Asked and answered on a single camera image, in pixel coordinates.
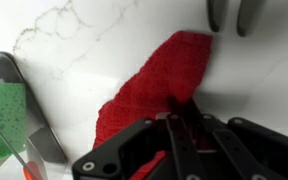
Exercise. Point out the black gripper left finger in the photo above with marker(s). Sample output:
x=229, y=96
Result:
x=187, y=161

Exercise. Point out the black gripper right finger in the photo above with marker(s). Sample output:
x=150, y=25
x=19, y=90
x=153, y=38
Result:
x=223, y=154

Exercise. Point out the red towel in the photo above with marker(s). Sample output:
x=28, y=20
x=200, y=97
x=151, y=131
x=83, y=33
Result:
x=175, y=69

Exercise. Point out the lower silver knife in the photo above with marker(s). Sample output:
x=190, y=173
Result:
x=248, y=16

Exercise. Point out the green sponge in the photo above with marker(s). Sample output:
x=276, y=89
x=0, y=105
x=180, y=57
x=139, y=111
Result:
x=12, y=117

